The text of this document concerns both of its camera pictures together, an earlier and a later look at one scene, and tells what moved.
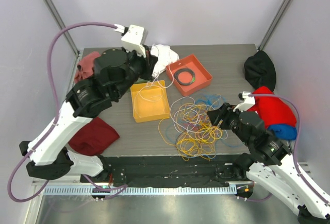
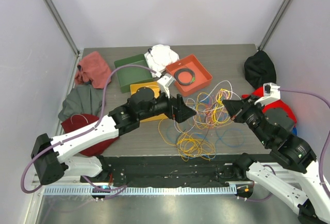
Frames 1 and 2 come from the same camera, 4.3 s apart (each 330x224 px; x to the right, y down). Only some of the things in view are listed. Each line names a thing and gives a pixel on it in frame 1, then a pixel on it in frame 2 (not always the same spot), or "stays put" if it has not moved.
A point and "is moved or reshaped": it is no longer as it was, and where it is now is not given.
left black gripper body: x=144 y=67 → x=175 y=112
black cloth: x=260 y=70 stays put
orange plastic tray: x=188 y=74 stays put
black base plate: x=202 y=170 stays put
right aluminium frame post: x=280 y=12 stays put
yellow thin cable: x=198 y=132 is moved or reshaped
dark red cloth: x=92 y=139 → x=79 y=121
